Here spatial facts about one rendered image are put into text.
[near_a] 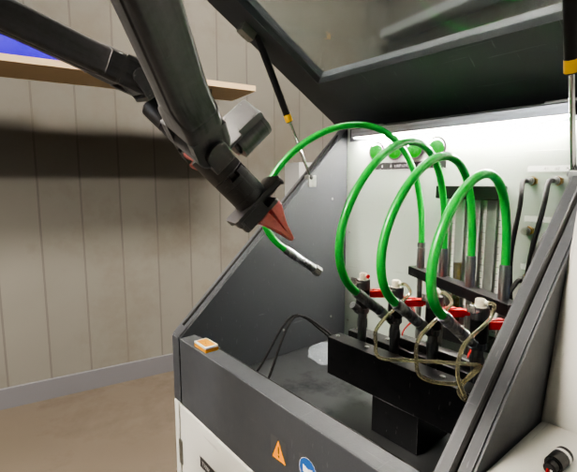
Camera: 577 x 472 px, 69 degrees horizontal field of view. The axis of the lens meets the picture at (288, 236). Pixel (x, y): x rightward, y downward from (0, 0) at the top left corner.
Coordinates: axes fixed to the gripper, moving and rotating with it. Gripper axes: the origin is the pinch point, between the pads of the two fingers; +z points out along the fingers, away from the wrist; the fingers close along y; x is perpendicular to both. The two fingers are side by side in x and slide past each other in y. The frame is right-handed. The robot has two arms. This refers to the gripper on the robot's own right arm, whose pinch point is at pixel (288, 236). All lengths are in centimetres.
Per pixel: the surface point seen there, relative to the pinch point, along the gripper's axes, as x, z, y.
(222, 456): 10.5, 24.5, -38.4
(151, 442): 142, 75, -96
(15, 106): 211, -87, -15
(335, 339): 6.7, 25.5, -6.8
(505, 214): -16.2, 19.7, 24.8
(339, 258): -7.1, 6.3, 2.0
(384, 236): -14.4, 5.6, 7.2
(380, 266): -14.6, 8.3, 3.7
